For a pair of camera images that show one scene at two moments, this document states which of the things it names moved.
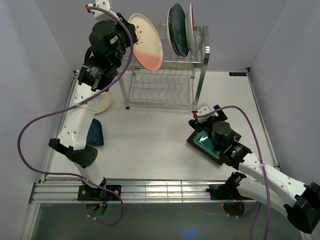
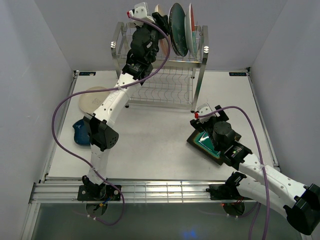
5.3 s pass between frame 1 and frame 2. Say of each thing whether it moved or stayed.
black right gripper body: stayed
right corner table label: stayed
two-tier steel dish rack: stayed
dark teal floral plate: stayed
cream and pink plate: moved
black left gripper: moved
